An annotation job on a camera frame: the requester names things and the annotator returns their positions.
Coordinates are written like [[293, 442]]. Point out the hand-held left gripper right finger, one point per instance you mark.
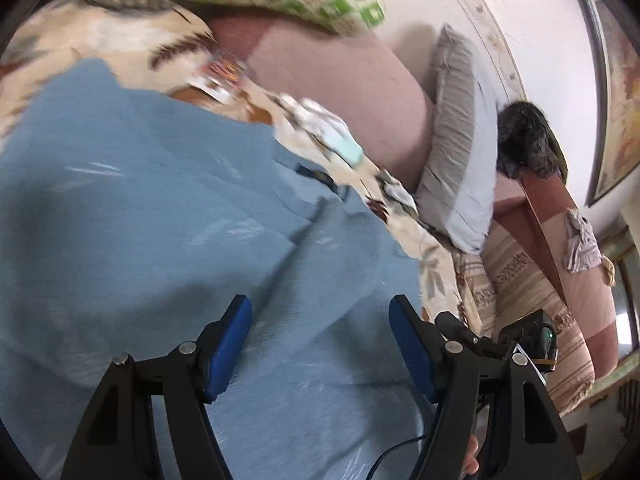
[[413, 352]]

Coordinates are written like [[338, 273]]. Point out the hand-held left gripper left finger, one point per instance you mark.
[[229, 352]]

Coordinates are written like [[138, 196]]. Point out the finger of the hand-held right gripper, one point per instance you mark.
[[457, 329]]

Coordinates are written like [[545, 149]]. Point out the blue knit garment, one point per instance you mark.
[[165, 240]]

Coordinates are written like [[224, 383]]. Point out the person's right hand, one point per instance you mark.
[[471, 460]]

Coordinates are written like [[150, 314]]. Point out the striped brown sofa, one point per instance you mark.
[[540, 280]]

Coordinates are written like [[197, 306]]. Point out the white crumpled cloth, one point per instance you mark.
[[582, 242]]

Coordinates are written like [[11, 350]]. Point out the grey pillow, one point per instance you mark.
[[462, 150]]

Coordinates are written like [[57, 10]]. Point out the dark furry cloth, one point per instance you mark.
[[527, 140]]

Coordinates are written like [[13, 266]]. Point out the white and green small cloth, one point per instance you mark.
[[330, 132]]

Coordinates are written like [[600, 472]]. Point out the pink bolster cushion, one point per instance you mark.
[[350, 90]]

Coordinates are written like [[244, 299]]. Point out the colourful small packet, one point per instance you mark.
[[222, 77]]

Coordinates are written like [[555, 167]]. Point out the cream floral blanket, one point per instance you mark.
[[130, 45]]

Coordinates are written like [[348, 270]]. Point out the framed wall picture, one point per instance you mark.
[[617, 100]]

